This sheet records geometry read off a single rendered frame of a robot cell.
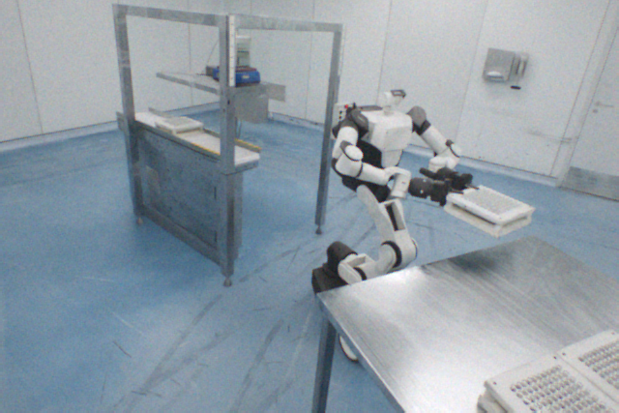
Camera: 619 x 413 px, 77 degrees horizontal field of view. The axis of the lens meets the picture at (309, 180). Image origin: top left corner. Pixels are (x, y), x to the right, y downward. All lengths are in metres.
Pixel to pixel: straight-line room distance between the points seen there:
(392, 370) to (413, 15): 4.97
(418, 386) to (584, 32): 4.71
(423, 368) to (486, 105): 4.59
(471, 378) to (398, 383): 0.20
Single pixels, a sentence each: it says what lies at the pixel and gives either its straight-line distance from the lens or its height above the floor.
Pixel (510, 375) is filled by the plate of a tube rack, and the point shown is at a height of 0.92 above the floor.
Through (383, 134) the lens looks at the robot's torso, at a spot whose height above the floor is 1.17.
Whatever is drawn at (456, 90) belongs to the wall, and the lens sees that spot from 5.53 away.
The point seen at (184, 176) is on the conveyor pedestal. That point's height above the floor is 0.56.
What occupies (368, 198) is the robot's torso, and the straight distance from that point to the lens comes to 2.08.
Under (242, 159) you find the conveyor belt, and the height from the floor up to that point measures 0.82.
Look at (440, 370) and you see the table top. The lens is 1.18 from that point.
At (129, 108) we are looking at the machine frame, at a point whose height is 0.95.
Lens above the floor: 1.67
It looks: 23 degrees down
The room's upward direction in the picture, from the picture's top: 5 degrees clockwise
